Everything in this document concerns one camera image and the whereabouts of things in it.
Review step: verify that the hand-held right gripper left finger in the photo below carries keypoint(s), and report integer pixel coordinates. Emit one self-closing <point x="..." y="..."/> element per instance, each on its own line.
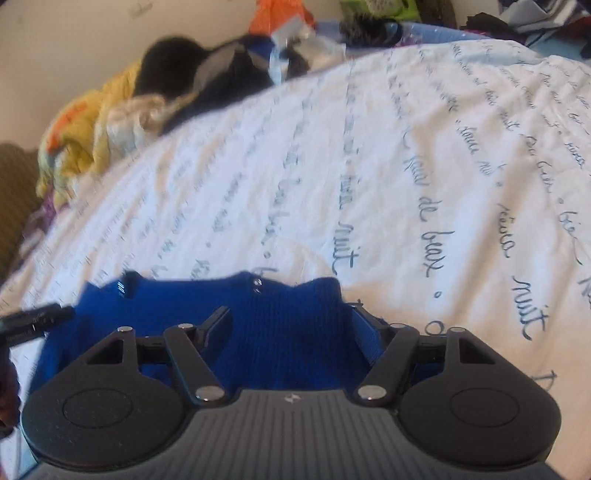
<point x="217" y="330"/>

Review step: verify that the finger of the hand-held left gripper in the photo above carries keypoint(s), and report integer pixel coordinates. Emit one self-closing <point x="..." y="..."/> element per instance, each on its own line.
<point x="37" y="321"/>

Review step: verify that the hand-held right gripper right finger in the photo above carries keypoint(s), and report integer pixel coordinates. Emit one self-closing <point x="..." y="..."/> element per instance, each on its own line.
<point x="367" y="334"/>

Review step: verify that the blue knit sweater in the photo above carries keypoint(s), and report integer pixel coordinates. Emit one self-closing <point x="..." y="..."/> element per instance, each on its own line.
<point x="277" y="332"/>

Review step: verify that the pile of dark clothes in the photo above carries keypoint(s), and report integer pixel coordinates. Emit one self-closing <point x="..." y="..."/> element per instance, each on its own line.
<point x="521" y="18"/>

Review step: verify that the person's left hand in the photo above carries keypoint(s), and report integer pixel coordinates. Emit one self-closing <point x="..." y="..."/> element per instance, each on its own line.
<point x="8" y="397"/>

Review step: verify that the purple cloth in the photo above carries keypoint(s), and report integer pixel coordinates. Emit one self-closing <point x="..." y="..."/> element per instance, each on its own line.
<point x="41" y="217"/>

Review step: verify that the brown woven chair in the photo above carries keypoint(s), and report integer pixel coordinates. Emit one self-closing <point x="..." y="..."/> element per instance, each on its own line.
<point x="16" y="207"/>

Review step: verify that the white script-printed bedspread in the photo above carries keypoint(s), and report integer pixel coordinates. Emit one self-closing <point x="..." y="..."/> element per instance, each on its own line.
<point x="323" y="184"/>

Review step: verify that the yellow printed quilt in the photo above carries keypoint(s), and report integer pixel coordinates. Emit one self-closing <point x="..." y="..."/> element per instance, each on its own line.
<point x="83" y="134"/>

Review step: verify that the white quilted cloth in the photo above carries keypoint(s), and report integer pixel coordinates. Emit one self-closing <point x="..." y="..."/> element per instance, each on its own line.
<point x="134" y="120"/>

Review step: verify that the dark navy garment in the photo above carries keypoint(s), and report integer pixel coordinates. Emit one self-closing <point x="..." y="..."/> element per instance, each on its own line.
<point x="231" y="87"/>

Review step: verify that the grey cloth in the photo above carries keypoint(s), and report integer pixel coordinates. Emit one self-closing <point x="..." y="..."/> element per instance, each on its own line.
<point x="214" y="67"/>

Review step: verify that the black cap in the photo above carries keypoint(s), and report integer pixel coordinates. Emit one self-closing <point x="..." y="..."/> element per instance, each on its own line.
<point x="168" y="64"/>

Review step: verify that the white crumpled plastic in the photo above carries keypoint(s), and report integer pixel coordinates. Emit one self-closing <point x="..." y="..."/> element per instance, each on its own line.
<point x="304" y="48"/>

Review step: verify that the brown plush toy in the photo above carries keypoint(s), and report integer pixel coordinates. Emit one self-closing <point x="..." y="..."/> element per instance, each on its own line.
<point x="369" y="30"/>

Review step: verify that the orange plastic bag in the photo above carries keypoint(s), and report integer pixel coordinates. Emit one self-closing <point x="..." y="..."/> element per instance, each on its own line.
<point x="279" y="16"/>

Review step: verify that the green basket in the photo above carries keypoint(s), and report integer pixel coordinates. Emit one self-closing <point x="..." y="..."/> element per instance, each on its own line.
<point x="369" y="7"/>

